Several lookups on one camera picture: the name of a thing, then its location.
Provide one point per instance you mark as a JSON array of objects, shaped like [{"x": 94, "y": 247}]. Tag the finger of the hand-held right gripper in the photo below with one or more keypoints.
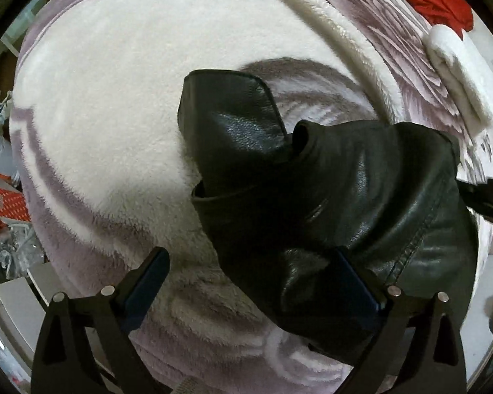
[{"x": 487, "y": 201}]

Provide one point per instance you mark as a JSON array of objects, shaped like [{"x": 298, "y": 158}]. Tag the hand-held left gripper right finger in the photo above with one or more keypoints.
[{"x": 359, "y": 291}]

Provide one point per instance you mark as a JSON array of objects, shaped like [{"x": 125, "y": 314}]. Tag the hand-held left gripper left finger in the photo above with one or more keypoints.
[{"x": 141, "y": 291}]

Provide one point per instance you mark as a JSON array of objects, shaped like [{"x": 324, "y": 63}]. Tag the black leather jacket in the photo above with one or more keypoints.
[{"x": 332, "y": 213}]

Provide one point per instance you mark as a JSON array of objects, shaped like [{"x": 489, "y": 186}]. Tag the folded white fluffy blanket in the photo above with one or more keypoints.
[{"x": 460, "y": 74}]

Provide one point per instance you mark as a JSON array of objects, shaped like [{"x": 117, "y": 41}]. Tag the floral purple bed blanket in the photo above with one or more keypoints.
[{"x": 119, "y": 131}]

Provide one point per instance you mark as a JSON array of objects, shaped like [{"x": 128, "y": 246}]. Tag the red dotted box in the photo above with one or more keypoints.
[{"x": 6, "y": 199}]

